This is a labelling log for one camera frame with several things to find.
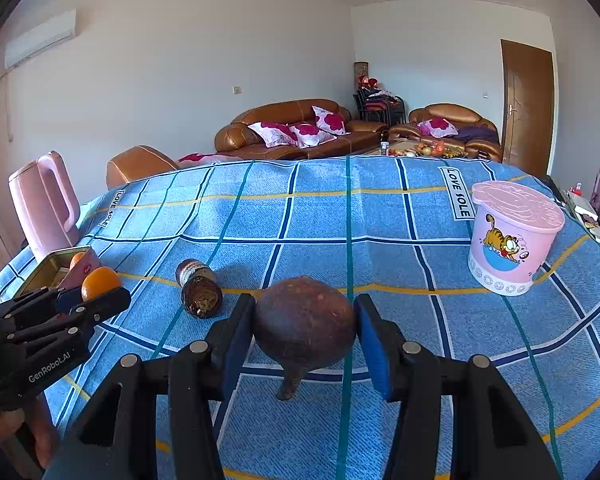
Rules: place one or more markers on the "pink metal tin box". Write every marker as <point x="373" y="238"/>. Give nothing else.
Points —
<point x="45" y="270"/>

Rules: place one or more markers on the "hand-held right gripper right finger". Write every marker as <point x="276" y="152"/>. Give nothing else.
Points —
<point x="375" y="350"/>

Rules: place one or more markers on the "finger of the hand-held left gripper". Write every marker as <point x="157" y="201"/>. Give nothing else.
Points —
<point x="95" y="312"/>
<point x="40" y="305"/>

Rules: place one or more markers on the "red plush toy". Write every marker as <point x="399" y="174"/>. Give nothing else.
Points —
<point x="369" y="81"/>

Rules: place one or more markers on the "brown wooden door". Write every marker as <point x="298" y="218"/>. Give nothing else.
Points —
<point x="527" y="110"/>

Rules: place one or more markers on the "brown leather armchair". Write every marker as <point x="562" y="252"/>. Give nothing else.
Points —
<point x="450" y="110"/>

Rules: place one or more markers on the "person's left hand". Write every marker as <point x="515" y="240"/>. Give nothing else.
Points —
<point x="42" y="435"/>

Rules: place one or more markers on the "pink electric kettle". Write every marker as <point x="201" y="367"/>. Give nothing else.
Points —
<point x="40" y="210"/>

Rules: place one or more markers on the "white and magenta floral pillow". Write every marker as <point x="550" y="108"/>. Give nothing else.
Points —
<point x="437" y="126"/>
<point x="331" y="120"/>
<point x="272" y="133"/>
<point x="311" y="133"/>

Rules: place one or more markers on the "dark glass jar with label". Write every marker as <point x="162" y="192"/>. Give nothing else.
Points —
<point x="200" y="290"/>

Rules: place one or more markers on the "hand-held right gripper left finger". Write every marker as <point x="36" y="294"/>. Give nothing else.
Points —
<point x="235" y="345"/>

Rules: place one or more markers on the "dark purple blanket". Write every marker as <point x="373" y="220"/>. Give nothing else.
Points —
<point x="476" y="133"/>

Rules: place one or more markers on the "cluttered coffee table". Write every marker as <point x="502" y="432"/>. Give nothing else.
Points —
<point x="415" y="149"/>

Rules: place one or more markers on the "white wall air conditioner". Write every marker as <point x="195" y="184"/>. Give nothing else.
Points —
<point x="40" y="37"/>

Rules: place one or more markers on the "brown leather sofa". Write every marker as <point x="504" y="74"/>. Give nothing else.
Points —
<point x="240" y="137"/>

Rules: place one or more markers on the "dark purple beetroot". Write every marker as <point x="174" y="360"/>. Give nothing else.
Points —
<point x="305" y="320"/>

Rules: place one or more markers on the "stacked dark chairs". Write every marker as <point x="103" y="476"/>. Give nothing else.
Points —
<point x="380" y="107"/>

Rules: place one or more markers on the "blue checked tablecloth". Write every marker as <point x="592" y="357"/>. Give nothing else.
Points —
<point x="330" y="220"/>

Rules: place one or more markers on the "red and white cloth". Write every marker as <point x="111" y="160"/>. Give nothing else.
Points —
<point x="205" y="158"/>

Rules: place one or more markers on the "large orange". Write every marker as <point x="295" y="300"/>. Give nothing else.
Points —
<point x="100" y="282"/>

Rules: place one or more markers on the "pink cartoon bucket with lid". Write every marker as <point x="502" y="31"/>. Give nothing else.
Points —
<point x="510" y="245"/>

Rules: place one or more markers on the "tall patterned floor vase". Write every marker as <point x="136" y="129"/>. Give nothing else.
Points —
<point x="361" y="72"/>

